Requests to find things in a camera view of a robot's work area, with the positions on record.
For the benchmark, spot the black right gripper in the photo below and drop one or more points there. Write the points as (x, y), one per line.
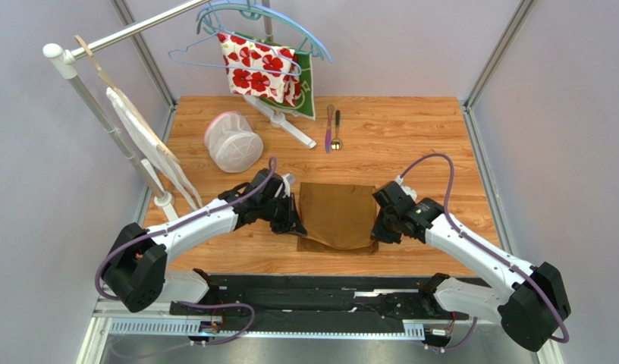
(388, 221)

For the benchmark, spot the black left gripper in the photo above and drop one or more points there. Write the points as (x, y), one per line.
(291, 223)

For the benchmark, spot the brown cloth napkin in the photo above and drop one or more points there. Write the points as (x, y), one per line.
(338, 218)

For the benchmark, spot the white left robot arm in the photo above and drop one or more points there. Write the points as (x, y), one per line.
(135, 271)

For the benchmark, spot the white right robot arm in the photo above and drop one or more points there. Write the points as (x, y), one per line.
(528, 301)

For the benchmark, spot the white mesh laundry basket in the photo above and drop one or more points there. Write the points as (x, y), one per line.
(232, 143)

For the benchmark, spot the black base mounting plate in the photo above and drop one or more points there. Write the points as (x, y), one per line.
(319, 303)

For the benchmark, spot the green patterned cloth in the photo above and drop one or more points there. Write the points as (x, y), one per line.
(305, 106)

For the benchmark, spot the white clothes rack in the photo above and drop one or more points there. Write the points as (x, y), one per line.
(64, 60)

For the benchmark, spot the white mesh garment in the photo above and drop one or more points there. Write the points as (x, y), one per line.
(174, 172)

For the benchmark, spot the wooden hanger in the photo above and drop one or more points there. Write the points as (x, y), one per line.
(143, 136)

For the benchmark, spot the red floral cloth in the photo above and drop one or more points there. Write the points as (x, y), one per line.
(277, 89)

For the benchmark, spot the teal plastic hanger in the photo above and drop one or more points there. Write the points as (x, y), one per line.
(239, 10)

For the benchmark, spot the blue plastic hanger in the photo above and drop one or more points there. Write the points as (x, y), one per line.
(284, 22)

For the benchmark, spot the gold spoon black handle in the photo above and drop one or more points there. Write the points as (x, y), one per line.
(336, 142)

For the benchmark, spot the purple handled knife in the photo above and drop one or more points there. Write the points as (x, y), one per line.
(330, 113)

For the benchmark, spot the light blue wire hanger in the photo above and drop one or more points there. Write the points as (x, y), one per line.
(240, 52)

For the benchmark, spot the aluminium frame rail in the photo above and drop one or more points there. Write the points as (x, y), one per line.
(160, 321)

